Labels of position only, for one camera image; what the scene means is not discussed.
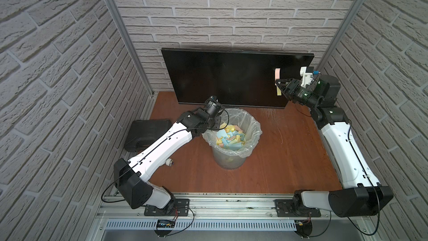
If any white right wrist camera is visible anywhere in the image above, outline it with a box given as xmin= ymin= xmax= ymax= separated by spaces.
xmin=300 ymin=66 xmax=319 ymax=88

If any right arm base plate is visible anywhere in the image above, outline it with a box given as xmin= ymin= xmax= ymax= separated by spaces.
xmin=274 ymin=199 xmax=321 ymax=218

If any black plastic case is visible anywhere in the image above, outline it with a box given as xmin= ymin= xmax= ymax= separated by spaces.
xmin=124 ymin=119 xmax=172 ymax=152

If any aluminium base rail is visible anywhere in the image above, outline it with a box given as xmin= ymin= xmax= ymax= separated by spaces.
xmin=96 ymin=192 xmax=368 ymax=222

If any pile of discarded sticky notes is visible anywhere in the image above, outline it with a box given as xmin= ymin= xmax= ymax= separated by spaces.
xmin=216 ymin=123 xmax=246 ymax=151

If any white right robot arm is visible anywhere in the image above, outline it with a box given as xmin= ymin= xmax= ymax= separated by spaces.
xmin=275 ymin=69 xmax=393 ymax=218

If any white ventilation grille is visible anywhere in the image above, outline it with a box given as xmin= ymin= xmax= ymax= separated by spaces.
xmin=104 ymin=219 xmax=296 ymax=232

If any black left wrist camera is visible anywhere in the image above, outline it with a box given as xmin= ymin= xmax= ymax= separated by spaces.
xmin=204 ymin=96 xmax=222 ymax=118

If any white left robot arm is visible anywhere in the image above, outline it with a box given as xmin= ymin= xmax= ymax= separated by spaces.
xmin=113 ymin=107 xmax=224 ymax=209

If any aluminium right corner post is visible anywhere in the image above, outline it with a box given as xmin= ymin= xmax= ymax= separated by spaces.
xmin=316 ymin=0 xmax=366 ymax=71

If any yellow sticky note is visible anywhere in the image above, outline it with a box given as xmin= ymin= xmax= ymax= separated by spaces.
xmin=276 ymin=87 xmax=282 ymax=96

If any pink sticky note left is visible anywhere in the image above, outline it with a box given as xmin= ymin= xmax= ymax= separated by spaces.
xmin=275 ymin=68 xmax=280 ymax=80

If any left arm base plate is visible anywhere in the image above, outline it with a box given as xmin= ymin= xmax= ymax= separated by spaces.
xmin=144 ymin=198 xmax=190 ymax=217

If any clear plastic bin liner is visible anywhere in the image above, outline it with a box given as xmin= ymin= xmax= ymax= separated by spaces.
xmin=202 ymin=108 xmax=263 ymax=170

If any black flat monitor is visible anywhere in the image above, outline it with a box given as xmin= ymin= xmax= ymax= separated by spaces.
xmin=161 ymin=48 xmax=314 ymax=108

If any small green circuit board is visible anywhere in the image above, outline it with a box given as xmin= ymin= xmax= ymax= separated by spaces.
xmin=156 ymin=219 xmax=176 ymax=229

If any aluminium corner post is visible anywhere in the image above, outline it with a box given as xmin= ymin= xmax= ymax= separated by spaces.
xmin=316 ymin=0 xmax=366 ymax=71
xmin=104 ymin=0 xmax=154 ymax=97

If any aluminium left corner post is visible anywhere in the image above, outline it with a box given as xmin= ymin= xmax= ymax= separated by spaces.
xmin=104 ymin=0 xmax=154 ymax=97

